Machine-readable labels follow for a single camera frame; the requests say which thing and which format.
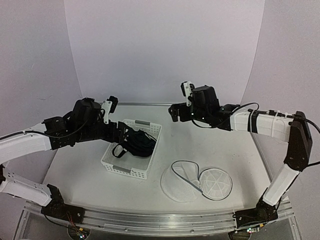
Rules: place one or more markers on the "aluminium rear table rail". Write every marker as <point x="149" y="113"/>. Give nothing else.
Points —
<point x="145" y="104"/>

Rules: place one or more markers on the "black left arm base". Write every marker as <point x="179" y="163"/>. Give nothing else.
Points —
<point x="58" y="209"/>

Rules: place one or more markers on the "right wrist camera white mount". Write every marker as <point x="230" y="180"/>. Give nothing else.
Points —
<point x="187" y="89"/>

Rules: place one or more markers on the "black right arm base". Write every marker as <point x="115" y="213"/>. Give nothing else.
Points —
<point x="262" y="213"/>

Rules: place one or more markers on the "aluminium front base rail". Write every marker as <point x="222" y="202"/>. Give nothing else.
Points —
<point x="150" y="224"/>

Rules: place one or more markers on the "white perforated plastic basket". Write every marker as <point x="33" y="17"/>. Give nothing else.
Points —
<point x="134" y="156"/>

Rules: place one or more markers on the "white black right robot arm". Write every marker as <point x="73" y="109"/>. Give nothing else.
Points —
<point x="284" y="139"/>

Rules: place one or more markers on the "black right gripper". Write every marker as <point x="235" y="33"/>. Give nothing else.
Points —
<point x="174" y="114"/>

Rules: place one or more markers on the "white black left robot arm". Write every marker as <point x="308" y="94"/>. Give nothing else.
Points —
<point x="25" y="154"/>

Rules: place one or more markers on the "white mesh laundry bag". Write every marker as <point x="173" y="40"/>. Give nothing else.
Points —
<point x="183" y="182"/>

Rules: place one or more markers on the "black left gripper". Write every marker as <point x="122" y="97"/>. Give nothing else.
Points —
<point x="119" y="138"/>

